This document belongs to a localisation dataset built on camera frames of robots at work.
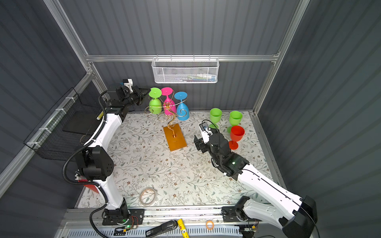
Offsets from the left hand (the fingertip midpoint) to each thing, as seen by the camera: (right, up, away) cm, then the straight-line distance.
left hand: (154, 88), depth 79 cm
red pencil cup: (-17, -43, -24) cm, 52 cm away
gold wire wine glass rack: (+7, -26, +23) cm, 36 cm away
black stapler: (+9, -67, -11) cm, 69 cm away
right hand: (+27, -23, -7) cm, 37 cm away
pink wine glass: (+8, -9, +2) cm, 12 cm away
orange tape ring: (+30, -68, -8) cm, 75 cm away
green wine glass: (-2, -8, +9) cm, 12 cm away
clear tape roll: (-4, -59, +2) cm, 59 cm away
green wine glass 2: (+37, -12, +25) cm, 46 cm away
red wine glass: (+48, -25, +11) cm, 55 cm away
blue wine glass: (+14, -10, +12) cm, 21 cm away
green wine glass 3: (+49, -16, +17) cm, 54 cm away
